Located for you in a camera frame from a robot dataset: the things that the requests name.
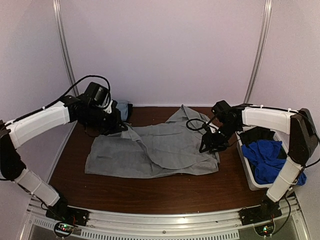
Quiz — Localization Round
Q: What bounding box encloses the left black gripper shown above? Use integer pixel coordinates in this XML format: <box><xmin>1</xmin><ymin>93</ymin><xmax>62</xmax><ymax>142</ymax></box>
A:
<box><xmin>81</xmin><ymin>105</ymin><xmax>128</xmax><ymax>137</ymax></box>

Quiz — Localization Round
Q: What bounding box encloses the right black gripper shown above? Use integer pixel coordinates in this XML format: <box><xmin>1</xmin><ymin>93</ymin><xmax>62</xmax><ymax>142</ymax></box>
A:
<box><xmin>199</xmin><ymin>121</ymin><xmax>241</xmax><ymax>154</ymax></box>

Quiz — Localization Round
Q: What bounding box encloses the grey polo shirt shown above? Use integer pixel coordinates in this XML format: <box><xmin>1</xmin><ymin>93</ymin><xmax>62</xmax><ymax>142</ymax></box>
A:
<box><xmin>84</xmin><ymin>105</ymin><xmax>220</xmax><ymax>179</ymax></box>

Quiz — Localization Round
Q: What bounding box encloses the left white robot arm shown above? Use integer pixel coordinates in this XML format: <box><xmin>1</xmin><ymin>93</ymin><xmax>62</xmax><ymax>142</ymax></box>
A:
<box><xmin>0</xmin><ymin>82</ymin><xmax>128</xmax><ymax>222</ymax></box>

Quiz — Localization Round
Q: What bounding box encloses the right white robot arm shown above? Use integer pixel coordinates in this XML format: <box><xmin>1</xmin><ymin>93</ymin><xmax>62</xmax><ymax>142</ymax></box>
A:
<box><xmin>199</xmin><ymin>100</ymin><xmax>320</xmax><ymax>221</ymax></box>

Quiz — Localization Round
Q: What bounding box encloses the white laundry basket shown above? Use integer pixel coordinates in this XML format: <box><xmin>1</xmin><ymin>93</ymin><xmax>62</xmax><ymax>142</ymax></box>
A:
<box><xmin>236</xmin><ymin>131</ymin><xmax>288</xmax><ymax>191</ymax></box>

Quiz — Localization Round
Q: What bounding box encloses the folded black garment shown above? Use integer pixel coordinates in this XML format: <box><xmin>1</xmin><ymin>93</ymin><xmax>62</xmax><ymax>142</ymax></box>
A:
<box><xmin>126</xmin><ymin>103</ymin><xmax>133</xmax><ymax>122</ymax></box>

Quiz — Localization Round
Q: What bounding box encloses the black garment in basket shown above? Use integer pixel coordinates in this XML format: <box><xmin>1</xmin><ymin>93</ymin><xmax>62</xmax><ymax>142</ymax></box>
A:
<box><xmin>239</xmin><ymin>127</ymin><xmax>287</xmax><ymax>160</ymax></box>

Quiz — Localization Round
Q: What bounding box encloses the blue garment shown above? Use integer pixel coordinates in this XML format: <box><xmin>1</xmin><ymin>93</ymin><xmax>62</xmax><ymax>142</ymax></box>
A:
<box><xmin>241</xmin><ymin>139</ymin><xmax>307</xmax><ymax>186</ymax></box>

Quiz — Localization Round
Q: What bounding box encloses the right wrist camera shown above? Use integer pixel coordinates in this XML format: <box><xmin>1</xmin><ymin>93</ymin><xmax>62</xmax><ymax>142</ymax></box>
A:
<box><xmin>202</xmin><ymin>122</ymin><xmax>217</xmax><ymax>133</ymax></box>

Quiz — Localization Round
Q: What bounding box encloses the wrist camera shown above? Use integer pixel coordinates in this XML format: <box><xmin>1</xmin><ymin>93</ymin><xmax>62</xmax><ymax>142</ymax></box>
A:
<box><xmin>103</xmin><ymin>99</ymin><xmax>118</xmax><ymax>114</ymax></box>
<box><xmin>202</xmin><ymin>122</ymin><xmax>217</xmax><ymax>133</ymax></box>

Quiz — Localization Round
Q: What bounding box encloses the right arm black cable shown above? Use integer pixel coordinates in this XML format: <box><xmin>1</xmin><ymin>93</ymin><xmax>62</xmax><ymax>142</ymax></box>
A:
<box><xmin>185</xmin><ymin>118</ymin><xmax>213</xmax><ymax>132</ymax></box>

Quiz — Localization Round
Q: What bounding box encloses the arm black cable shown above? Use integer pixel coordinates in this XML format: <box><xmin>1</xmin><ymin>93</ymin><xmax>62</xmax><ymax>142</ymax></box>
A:
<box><xmin>185</xmin><ymin>118</ymin><xmax>213</xmax><ymax>132</ymax></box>
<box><xmin>42</xmin><ymin>74</ymin><xmax>111</xmax><ymax>111</ymax></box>

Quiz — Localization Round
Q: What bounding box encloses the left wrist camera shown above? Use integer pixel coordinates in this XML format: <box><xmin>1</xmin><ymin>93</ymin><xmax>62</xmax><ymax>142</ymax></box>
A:
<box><xmin>103</xmin><ymin>99</ymin><xmax>118</xmax><ymax>114</ymax></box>

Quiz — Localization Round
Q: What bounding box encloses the front aluminium rail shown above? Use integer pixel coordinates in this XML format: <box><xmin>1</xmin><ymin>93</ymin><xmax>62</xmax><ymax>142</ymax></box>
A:
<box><xmin>24</xmin><ymin>196</ymin><xmax>305</xmax><ymax>240</ymax></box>

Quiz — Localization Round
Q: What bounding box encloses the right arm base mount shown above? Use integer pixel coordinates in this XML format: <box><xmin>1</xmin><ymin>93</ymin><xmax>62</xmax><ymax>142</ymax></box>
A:
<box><xmin>238</xmin><ymin>203</ymin><xmax>282</xmax><ymax>226</ymax></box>

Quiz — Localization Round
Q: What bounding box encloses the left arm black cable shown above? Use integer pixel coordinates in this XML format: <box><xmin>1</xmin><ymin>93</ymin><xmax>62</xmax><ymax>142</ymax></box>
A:
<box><xmin>42</xmin><ymin>74</ymin><xmax>111</xmax><ymax>111</ymax></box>

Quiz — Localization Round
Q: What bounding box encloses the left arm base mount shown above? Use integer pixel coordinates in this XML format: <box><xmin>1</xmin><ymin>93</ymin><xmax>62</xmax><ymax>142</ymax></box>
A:
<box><xmin>45</xmin><ymin>205</ymin><xmax>89</xmax><ymax>226</ymax></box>

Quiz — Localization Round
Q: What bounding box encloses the left aluminium frame post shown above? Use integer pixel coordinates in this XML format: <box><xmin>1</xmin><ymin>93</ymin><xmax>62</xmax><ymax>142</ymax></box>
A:
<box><xmin>52</xmin><ymin>0</ymin><xmax>76</xmax><ymax>85</ymax></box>

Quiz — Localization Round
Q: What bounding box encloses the aluminium frame post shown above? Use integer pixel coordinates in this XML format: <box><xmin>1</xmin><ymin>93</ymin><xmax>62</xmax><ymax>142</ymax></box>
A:
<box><xmin>244</xmin><ymin>0</ymin><xmax>273</xmax><ymax>103</ymax></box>
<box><xmin>52</xmin><ymin>0</ymin><xmax>76</xmax><ymax>85</ymax></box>

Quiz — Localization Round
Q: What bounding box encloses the right aluminium frame post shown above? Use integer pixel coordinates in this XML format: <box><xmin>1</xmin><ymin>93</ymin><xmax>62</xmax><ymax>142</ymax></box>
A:
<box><xmin>244</xmin><ymin>0</ymin><xmax>273</xmax><ymax>103</ymax></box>

